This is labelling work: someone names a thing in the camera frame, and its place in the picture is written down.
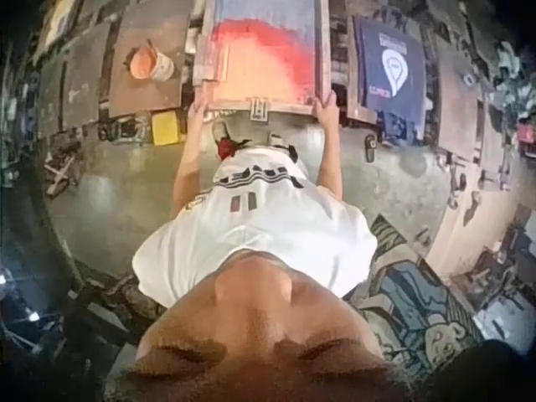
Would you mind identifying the cartoon printed floor mat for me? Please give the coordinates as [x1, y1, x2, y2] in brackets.
[346, 213, 496, 372]

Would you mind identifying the navy printed t-shirt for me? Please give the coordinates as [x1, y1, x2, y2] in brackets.
[353, 15, 429, 142]

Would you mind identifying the brown wooden platen board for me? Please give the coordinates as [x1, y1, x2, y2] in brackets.
[433, 36, 483, 161]
[106, 0, 194, 119]

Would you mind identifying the brown cardboard sheet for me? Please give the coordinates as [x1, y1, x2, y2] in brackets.
[425, 183, 527, 276]

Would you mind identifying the yellow box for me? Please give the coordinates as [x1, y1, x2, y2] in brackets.
[151, 111, 183, 146]

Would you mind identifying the person's right hand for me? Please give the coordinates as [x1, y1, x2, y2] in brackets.
[313, 89, 338, 126]

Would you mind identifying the black machine frame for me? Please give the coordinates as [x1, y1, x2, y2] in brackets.
[0, 265, 142, 380]

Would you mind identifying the heap of clothes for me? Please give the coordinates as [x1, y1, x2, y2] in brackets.
[492, 39, 536, 121]

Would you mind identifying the dark wooden platen board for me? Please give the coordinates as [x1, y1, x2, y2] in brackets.
[36, 23, 115, 142]

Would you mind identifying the black sandal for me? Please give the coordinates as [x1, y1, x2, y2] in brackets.
[363, 133, 379, 162]

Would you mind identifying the orange paint bucket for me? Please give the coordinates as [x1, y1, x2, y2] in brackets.
[127, 44, 175, 83]

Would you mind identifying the metal frame clamp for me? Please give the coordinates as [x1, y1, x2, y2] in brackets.
[248, 97, 270, 125]

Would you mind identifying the red rag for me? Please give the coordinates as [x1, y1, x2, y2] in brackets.
[214, 136, 240, 162]

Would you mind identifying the wooden squeegee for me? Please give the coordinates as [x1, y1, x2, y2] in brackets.
[193, 43, 232, 85]

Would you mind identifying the wooden screen printing frame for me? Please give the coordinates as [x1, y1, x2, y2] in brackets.
[191, 0, 332, 117]

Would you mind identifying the metal stand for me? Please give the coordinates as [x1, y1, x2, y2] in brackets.
[43, 153, 81, 198]

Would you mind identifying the person's left hand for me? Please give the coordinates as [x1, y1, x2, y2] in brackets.
[187, 100, 211, 127]

